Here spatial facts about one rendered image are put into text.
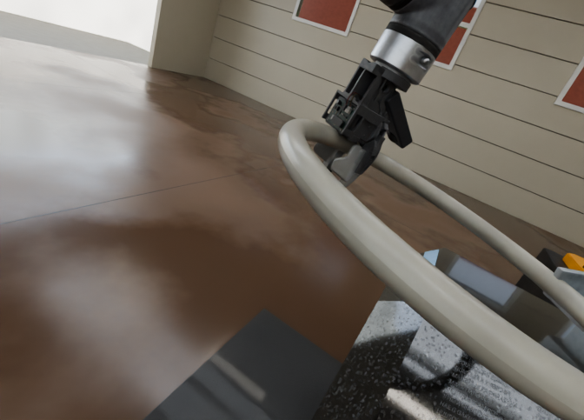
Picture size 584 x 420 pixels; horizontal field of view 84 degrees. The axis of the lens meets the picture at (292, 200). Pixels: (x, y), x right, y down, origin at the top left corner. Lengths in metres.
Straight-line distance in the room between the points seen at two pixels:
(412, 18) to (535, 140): 6.32
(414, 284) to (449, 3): 0.42
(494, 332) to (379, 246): 0.08
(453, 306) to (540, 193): 6.73
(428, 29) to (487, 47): 6.32
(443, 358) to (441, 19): 0.55
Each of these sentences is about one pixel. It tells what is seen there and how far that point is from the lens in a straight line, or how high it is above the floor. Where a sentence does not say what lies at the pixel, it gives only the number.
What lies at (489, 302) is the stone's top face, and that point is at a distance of 0.84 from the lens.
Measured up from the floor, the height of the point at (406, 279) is 1.03.
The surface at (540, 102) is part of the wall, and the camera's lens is 6.81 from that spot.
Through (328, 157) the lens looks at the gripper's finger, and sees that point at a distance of 0.61.
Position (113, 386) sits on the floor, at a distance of 1.35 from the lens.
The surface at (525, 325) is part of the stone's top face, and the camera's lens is 0.85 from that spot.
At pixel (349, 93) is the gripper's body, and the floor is 1.10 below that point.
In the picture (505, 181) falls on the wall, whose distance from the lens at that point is 6.88.
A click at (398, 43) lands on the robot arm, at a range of 0.54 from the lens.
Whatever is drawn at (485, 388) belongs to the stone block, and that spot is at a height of 0.74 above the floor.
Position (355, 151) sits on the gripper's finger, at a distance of 0.55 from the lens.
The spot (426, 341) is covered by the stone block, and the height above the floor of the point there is 0.75.
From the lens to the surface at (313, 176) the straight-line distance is 0.25.
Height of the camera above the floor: 1.12
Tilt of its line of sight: 22 degrees down
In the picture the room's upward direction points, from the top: 21 degrees clockwise
